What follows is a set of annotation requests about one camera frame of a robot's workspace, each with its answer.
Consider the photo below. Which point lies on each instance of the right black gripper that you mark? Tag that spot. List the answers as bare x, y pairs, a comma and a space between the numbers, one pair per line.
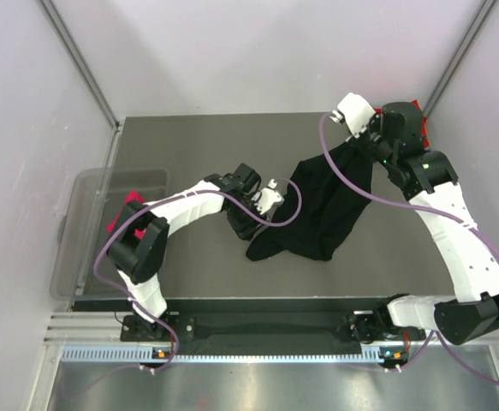
376, 122

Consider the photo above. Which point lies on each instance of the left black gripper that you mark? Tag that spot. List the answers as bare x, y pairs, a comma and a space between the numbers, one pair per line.
245, 229

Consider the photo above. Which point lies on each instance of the black t shirt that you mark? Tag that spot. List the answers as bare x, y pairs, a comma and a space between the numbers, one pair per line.
329, 209

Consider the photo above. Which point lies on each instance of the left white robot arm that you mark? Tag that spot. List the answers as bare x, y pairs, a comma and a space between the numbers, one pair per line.
138, 252

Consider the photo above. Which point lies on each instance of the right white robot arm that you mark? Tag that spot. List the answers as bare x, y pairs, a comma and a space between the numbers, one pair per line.
430, 185

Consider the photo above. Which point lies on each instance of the folded red t shirt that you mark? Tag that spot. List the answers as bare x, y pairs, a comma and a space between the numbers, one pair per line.
426, 142

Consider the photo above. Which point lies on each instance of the magenta t shirt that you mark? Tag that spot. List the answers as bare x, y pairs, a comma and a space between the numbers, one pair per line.
119, 219

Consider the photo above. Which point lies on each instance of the clear plastic bin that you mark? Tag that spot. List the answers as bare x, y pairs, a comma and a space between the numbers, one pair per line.
96, 199

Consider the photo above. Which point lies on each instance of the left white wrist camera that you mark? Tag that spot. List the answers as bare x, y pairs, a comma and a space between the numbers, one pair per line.
267, 198

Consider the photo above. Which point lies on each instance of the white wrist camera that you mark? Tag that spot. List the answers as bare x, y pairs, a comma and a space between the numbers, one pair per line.
355, 112
267, 198

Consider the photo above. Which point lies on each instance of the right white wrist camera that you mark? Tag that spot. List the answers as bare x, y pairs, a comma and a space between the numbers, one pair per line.
355, 112

